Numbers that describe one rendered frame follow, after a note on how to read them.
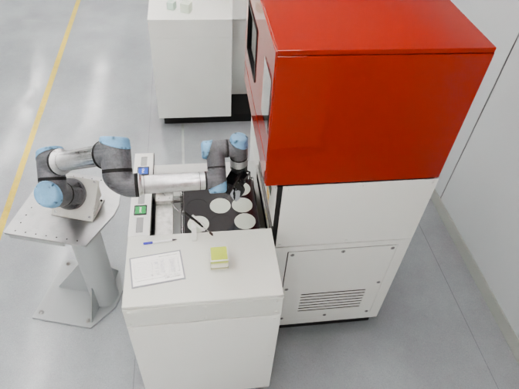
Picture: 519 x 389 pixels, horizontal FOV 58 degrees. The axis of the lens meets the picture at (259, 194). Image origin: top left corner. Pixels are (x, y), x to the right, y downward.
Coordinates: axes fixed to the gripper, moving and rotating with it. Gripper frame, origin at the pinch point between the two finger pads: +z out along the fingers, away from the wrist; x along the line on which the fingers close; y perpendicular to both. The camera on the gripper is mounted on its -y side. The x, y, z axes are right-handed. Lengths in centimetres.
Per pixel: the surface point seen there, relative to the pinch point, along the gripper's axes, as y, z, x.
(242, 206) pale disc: 5.8, 9.1, -1.2
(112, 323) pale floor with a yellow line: -43, 100, 55
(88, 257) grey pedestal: -38, 49, 66
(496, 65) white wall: 163, -19, -82
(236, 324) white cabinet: -42, 22, -28
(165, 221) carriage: -20.3, 11.3, 24.9
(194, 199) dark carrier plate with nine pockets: -2.9, 9.3, 21.0
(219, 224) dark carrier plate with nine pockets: -9.4, 9.3, 2.1
